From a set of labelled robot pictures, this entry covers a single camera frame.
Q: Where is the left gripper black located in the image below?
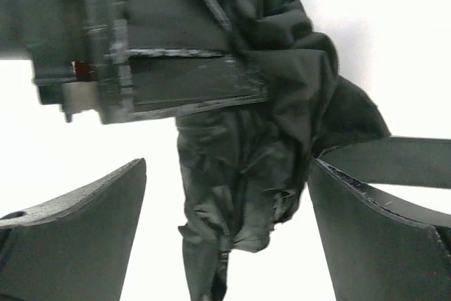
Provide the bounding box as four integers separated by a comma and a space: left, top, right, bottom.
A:
31, 0, 268, 124

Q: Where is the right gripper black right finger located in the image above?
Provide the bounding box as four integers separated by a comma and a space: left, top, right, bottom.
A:
308, 160, 450, 300

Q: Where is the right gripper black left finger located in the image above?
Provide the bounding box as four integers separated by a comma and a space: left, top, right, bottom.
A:
1, 159, 147, 301

